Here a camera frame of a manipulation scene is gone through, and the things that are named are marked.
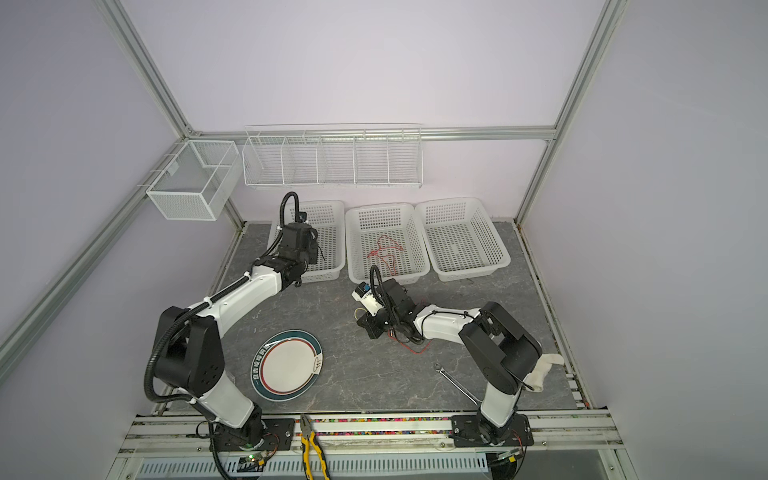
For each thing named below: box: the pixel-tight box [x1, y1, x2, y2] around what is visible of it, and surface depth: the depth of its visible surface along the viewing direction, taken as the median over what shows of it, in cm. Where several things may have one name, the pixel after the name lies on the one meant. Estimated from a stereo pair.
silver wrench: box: [434, 362, 482, 406], surface depth 82 cm
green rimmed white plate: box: [250, 329, 324, 402], surface depth 86 cm
